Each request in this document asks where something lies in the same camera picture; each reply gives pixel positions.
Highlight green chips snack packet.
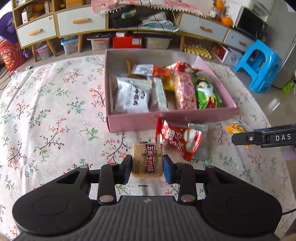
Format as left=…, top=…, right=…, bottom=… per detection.
left=193, top=76, right=222, bottom=109

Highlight silver red foil packet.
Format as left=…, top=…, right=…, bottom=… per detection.
left=132, top=64, right=171, bottom=77

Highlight red shoe box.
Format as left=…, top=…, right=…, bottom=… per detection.
left=112, top=36, right=142, bottom=49

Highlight black microwave oven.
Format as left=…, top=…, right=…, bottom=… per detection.
left=234, top=6, right=268, bottom=40

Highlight clear plastic storage bin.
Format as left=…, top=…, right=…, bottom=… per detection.
left=61, top=37, right=78, bottom=55

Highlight small orange snack packet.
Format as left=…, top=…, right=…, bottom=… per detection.
left=225, top=120, right=253, bottom=134

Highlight red white snack packet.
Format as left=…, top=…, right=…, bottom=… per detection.
left=156, top=118, right=208, bottom=162
left=165, top=61, right=200, bottom=75

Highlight white bread snack packet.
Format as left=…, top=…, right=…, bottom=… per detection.
left=148, top=77, right=168, bottom=111

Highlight orange fruit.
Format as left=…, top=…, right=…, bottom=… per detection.
left=221, top=16, right=233, bottom=28

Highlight yellow egg tray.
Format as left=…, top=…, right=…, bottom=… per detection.
left=184, top=45, right=212, bottom=59

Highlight wooden tv cabinet white drawers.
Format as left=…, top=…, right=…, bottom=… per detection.
left=11, top=1, right=254, bottom=52

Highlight pink sausage snack packet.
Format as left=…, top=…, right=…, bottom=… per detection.
left=174, top=72, right=197, bottom=110

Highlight pink cardboard box tray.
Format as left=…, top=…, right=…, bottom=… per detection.
left=105, top=49, right=236, bottom=133

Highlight floral white tablecloth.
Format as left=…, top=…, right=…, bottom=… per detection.
left=1, top=55, right=295, bottom=240

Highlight white black lettered snack bag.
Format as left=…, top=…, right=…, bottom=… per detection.
left=114, top=77, right=152, bottom=113

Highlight brown biscuit roll packet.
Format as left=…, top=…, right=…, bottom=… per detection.
left=132, top=143, right=163, bottom=178

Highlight red round lantern bag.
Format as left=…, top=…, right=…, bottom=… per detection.
left=1, top=40, right=26, bottom=72

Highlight blue plastic stool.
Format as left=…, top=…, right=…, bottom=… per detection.
left=233, top=40, right=282, bottom=93

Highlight yellow snack packet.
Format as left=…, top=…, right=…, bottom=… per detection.
left=162, top=74, right=175, bottom=92

